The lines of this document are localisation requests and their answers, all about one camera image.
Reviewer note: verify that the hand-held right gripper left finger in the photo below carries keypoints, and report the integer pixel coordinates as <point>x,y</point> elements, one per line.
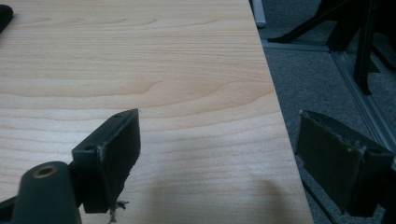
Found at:
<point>109,155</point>

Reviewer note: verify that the black metal stand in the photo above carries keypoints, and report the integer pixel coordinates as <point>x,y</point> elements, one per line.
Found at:
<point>363,46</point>

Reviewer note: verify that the dark rounded object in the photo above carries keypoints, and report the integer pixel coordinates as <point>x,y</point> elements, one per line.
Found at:
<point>4,16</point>

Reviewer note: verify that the white table leg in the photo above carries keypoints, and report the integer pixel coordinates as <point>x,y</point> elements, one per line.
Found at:
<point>259,12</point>

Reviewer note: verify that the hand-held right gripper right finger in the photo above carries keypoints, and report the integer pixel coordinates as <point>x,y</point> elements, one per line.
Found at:
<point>330,158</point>

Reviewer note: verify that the grey metal floor rail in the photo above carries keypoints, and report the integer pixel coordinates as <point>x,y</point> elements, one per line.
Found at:
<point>377,127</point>

